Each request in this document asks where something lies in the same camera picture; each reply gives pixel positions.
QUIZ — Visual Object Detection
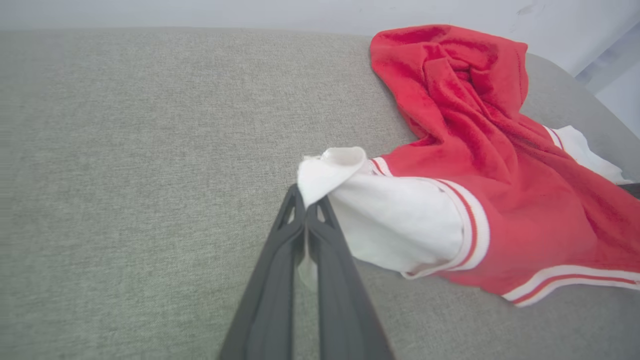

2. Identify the red and white garment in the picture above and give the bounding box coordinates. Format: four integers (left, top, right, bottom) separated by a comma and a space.
296, 24, 640, 308

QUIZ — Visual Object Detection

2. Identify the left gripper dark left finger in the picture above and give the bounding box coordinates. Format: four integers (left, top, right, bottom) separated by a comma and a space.
218, 184, 307, 360

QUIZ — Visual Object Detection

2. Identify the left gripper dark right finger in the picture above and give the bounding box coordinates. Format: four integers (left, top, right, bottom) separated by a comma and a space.
305, 195, 395, 360

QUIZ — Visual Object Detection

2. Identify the light grey wall trim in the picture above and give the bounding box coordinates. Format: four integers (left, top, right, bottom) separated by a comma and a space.
575, 20, 640, 96

